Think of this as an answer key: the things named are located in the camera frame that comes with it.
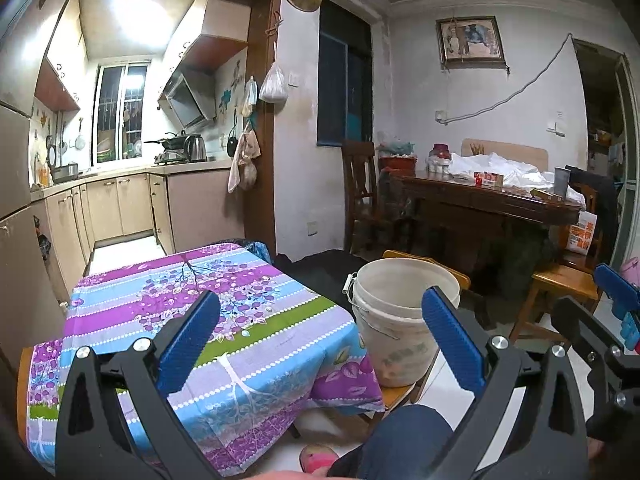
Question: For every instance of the pink slipper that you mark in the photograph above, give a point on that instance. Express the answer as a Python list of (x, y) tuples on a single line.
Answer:
[(317, 460)]

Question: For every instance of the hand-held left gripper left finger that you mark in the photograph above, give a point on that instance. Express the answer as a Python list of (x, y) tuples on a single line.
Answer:
[(190, 340)]

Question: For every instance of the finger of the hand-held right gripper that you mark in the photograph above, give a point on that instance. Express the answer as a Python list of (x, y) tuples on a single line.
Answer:
[(585, 327), (617, 287)]

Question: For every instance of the black bag on floor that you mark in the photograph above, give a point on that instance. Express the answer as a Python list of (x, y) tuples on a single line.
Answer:
[(325, 270)]

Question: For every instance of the kitchen window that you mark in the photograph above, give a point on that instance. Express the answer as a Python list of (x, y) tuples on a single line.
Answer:
[(120, 115)]

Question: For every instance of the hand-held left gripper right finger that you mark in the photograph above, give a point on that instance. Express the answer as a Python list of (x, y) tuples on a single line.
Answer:
[(450, 340)]

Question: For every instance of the white wall socket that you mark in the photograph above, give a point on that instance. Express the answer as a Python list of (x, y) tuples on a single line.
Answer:
[(556, 124)]

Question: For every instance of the flower wall sticker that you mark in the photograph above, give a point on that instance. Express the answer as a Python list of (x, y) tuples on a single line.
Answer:
[(227, 100)]

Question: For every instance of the black wok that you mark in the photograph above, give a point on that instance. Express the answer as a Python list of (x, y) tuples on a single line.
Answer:
[(170, 141)]

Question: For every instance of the light wooden board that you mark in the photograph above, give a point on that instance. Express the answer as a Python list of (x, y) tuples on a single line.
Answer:
[(520, 149)]

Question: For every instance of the framed picture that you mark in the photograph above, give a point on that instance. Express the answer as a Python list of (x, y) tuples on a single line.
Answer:
[(470, 41)]

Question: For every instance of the red-capped jar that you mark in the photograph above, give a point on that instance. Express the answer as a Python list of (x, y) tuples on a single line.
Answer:
[(440, 152)]

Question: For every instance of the dark wooden chair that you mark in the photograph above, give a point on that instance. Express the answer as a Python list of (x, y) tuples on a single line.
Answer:
[(360, 180)]

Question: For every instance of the person's left hand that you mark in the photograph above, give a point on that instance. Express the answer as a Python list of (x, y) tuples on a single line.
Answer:
[(285, 476)]

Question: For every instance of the row of small white bottles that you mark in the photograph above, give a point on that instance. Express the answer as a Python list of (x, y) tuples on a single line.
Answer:
[(437, 167)]

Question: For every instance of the dark wooden dining table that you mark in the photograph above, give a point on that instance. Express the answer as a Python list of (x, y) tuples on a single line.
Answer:
[(475, 205)]

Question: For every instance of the floral striped tablecloth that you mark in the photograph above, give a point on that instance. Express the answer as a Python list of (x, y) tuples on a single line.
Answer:
[(260, 320)]

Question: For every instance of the ceiling light panel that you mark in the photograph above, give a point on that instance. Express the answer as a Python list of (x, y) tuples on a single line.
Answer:
[(135, 15)]

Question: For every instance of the small red box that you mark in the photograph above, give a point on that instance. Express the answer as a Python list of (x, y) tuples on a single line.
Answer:
[(489, 180)]

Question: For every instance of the gas stove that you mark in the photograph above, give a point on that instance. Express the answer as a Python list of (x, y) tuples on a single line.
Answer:
[(170, 157)]

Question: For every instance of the white light switch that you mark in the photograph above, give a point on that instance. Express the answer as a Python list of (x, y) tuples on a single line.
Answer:
[(293, 79)]

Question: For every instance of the steel range hood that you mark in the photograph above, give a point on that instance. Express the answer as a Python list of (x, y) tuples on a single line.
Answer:
[(187, 102)]

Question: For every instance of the person's right hand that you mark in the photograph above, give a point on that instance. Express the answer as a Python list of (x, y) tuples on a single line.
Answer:
[(596, 449)]

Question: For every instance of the base kitchen cabinets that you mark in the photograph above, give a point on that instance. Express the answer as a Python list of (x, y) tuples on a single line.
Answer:
[(200, 210)]

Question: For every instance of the yellow wooden stool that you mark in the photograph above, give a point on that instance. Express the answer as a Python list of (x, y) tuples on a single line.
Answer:
[(400, 254), (560, 277)]

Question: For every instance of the wall kitchen cabinet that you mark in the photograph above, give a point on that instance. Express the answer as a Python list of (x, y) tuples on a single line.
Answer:
[(215, 30), (60, 60)]

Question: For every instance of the beige cloth bag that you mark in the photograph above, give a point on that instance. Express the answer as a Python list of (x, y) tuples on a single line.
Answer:
[(245, 165)]

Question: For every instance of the blue plastic bag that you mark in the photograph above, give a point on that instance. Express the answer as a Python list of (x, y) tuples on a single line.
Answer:
[(257, 252)]

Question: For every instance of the small hanging pouch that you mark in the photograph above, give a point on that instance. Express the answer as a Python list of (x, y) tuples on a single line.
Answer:
[(250, 100)]

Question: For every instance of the person's leg in jeans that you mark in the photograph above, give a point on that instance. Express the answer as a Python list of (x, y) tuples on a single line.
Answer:
[(405, 440)]

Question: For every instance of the white plastic sheets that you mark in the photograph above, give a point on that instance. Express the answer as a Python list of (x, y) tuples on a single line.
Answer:
[(510, 172)]

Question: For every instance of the dark blue window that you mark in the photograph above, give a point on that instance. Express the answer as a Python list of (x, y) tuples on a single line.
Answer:
[(345, 85)]

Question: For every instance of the steel kettle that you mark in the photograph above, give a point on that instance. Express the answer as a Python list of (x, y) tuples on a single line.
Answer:
[(196, 149)]

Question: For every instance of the hanging strainer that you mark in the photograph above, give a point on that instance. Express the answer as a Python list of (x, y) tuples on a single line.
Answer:
[(80, 141)]

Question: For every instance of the chair with dark jacket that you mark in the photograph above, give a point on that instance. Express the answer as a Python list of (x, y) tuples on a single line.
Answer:
[(597, 200)]

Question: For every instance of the white plastic bucket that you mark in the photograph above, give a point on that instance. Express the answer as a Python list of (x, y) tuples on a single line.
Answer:
[(395, 340)]

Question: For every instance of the steel pot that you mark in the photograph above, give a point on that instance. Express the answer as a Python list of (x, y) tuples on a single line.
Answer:
[(65, 172)]

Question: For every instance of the beige refrigerator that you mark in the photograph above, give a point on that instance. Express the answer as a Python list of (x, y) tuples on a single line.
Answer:
[(20, 160)]

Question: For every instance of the metal cup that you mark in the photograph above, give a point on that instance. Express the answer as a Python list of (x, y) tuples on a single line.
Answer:
[(562, 182)]

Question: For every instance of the orange white paper bag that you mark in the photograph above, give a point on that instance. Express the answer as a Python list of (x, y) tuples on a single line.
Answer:
[(581, 232)]

